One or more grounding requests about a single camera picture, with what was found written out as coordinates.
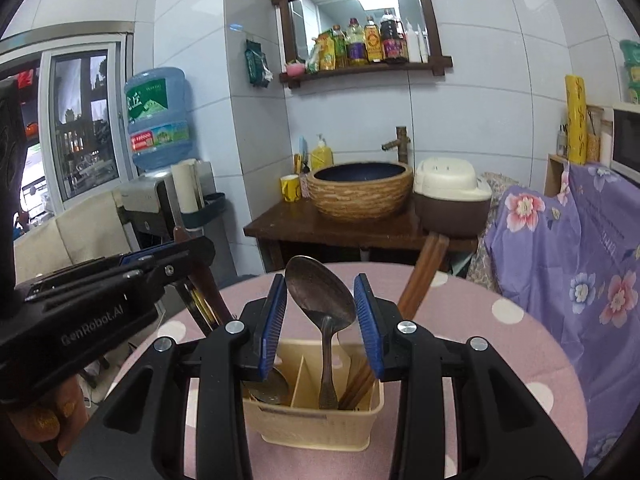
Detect white microwave oven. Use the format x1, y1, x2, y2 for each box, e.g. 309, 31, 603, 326
611, 101, 640, 183

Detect bamboo style faucet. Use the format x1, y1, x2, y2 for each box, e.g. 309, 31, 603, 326
381, 126, 412, 165

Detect green hanging packet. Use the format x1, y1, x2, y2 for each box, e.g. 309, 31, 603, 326
244, 39, 271, 88

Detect pink polka-dot tablecloth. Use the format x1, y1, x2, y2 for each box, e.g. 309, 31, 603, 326
112, 260, 588, 480

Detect brown wooden chopstick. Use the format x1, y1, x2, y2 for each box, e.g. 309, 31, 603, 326
347, 234, 450, 410
340, 234, 440, 408

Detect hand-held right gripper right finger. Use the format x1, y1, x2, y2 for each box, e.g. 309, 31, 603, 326
352, 274, 583, 480

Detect yellow seasoning pouch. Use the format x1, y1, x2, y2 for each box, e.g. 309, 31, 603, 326
307, 30, 337, 73

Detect white brown rice cooker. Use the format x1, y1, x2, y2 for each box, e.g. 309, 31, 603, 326
414, 157, 493, 238

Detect yellow label sauce bottle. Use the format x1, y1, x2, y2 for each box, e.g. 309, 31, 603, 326
364, 15, 385, 64

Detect white squeeze bottle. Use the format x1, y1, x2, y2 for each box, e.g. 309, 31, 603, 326
403, 19, 419, 63

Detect yellow dish soap bottle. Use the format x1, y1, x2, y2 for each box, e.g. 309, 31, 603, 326
310, 133, 334, 173

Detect grey patterned cloth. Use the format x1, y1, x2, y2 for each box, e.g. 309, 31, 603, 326
465, 172, 521, 293

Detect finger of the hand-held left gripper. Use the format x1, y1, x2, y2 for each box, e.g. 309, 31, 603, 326
125, 236, 216, 306
120, 246, 173, 265

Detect white paper cup stack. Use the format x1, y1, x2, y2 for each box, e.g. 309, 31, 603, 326
171, 158, 205, 215

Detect grey water dispenser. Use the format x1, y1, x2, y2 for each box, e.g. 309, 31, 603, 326
115, 170, 211, 261

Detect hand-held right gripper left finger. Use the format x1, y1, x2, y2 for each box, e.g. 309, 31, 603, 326
60, 274, 289, 480

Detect woven sink basin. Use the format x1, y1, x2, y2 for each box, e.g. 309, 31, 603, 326
306, 161, 415, 221

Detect dark wooden sink table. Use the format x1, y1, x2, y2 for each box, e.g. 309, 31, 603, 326
243, 200, 481, 276

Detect green glass bottle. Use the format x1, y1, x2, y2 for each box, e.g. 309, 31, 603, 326
332, 25, 348, 68

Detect yellow wrap roll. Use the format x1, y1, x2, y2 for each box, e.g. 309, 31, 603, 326
565, 75, 588, 165

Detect glass window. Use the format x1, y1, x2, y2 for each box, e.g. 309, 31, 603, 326
39, 42, 131, 201

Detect purple label oil bottle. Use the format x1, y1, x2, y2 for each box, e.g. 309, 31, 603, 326
346, 17, 370, 67

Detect large metal spoon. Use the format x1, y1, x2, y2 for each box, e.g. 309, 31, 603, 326
284, 255, 357, 411

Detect blue water bottle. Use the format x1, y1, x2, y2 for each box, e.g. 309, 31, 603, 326
124, 66, 198, 173

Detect person's left hand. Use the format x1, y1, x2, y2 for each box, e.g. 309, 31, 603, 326
9, 375, 92, 457

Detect yellow mug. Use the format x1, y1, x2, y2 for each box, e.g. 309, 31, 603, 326
280, 174, 302, 203

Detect dark soy sauce bottle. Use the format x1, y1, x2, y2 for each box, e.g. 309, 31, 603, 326
379, 10, 408, 64

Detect blue-grey cup holder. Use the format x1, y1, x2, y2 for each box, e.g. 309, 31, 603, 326
180, 191, 226, 233

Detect wooden framed mirror shelf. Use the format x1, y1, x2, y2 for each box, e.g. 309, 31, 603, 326
272, 0, 453, 90

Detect light wooden shelf box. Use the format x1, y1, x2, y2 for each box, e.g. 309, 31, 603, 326
543, 152, 571, 198

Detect purple floral cloth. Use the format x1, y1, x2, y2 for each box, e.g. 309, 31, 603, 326
480, 162, 640, 471

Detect beige plastic utensil holder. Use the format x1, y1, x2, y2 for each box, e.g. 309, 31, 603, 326
241, 338, 386, 453

